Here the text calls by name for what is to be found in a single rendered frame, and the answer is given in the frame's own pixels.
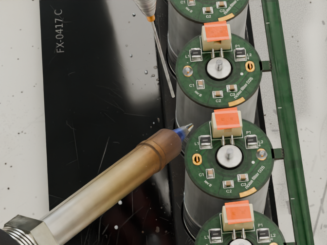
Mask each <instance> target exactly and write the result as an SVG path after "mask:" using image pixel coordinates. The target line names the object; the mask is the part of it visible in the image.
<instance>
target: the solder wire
mask: <svg viewBox="0 0 327 245"><path fill-rule="evenodd" d="M150 23H151V26H152V30H153V33H154V36H155V40H156V43H157V47H158V50H159V54H160V57H161V61H162V64H163V68H164V71H165V75H166V78H167V82H168V85H169V89H170V92H171V96H172V98H174V97H175V95H174V91H173V88H172V85H171V81H170V78H169V74H168V71H167V67H166V64H165V60H164V56H163V52H162V49H161V46H160V42H159V39H158V35H157V32H156V28H155V25H154V22H150Z"/></svg>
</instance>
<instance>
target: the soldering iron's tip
mask: <svg viewBox="0 0 327 245"><path fill-rule="evenodd" d="M192 128H193V124H192V123H190V124H187V125H185V126H182V127H179V128H177V129H174V130H173V131H174V132H176V133H177V134H178V135H179V137H180V139H181V141H182V142H183V140H184V139H185V138H186V136H187V135H188V133H189V132H190V131H191V129H192Z"/></svg>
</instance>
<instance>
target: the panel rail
mask: <svg viewBox="0 0 327 245"><path fill-rule="evenodd" d="M261 3H262V11H263V18H264V24H265V32H266V39H267V45H268V53H269V61H261V64H262V68H260V69H262V72H270V71H271V74H272V83H273V90H274V97H275V104H276V111H277V118H278V125H279V132H280V139H281V146H282V148H275V149H273V151H274V156H273V157H274V160H281V159H283V160H284V167H285V174H286V181H287V188H288V195H289V202H290V210H291V219H292V226H293V233H294V240H295V242H289V243H286V245H314V238H313V232H312V225H311V218H310V212H309V203H308V196H307V189H306V183H305V176H304V169H303V163H302V156H301V149H300V143H299V136H298V130H297V123H296V116H295V110H294V103H293V96H292V89H291V81H290V74H289V67H288V61H287V54H286V47H285V41H284V34H283V27H282V20H281V14H280V7H279V0H261Z"/></svg>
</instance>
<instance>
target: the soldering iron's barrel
mask: <svg viewBox="0 0 327 245"><path fill-rule="evenodd" d="M181 150H182V141H181V139H180V137H179V135H178V134H177V133H176V132H174V131H173V130H170V129H165V128H164V129H160V130H159V131H158V132H156V133H155V134H154V135H152V136H151V137H149V138H148V139H147V140H144V141H142V142H141V143H139V144H138V145H137V146H136V148H134V149H133V150H132V151H130V152H129V153H128V154H126V155H125V156H124V157H122V158H121V159H120V160H118V161H117V162H116V163H114V164H113V165H111V166H110V167H109V168H107V169H106V170H105V171H103V172H102V173H101V174H100V175H98V176H97V177H96V178H94V179H93V180H92V181H90V182H89V183H87V184H86V185H85V186H83V187H82V188H81V189H79V190H78V191H77V192H75V193H74V194H72V195H71V196H70V197H68V198H67V199H66V200H64V201H63V202H62V203H60V204H59V205H58V206H56V207H55V208H54V209H52V210H51V211H50V212H48V213H47V214H45V215H44V216H43V217H41V218H40V219H39V220H37V219H34V218H30V217H26V216H23V215H19V214H18V215H16V216H15V217H14V218H12V219H11V220H10V221H8V222H7V223H5V224H4V227H3V228H2V230H4V231H5V232H6V233H8V234H9V235H10V236H12V237H13V238H14V239H15V240H16V241H17V242H18V243H19V244H20V245H64V244H65V243H66V242H67V241H69V240H70V239H71V238H72V237H74V236H75V235H76V234H78V233H79V232H80V231H82V230H83V229H84V228H85V227H87V226H88V225H89V224H91V223H92V222H93V221H94V220H96V219H97V218H98V217H100V216H101V215H102V214H103V213H105V212H106V211H107V210H109V209H110V208H111V207H112V206H114V205H115V204H116V203H118V202H119V201H120V200H121V199H123V198H124V197H125V196H127V195H128V194H129V193H130V192H132V191H133V190H134V189H136V188H137V187H138V186H140V185H141V184H142V183H143V182H145V181H146V180H147V179H149V178H150V177H151V176H152V175H154V174H155V173H158V172H159V171H160V170H162V169H163V168H164V167H165V165H166V164H168V163H169V162H170V161H171V160H173V159H174V158H175V157H177V156H178V155H179V154H180V153H181Z"/></svg>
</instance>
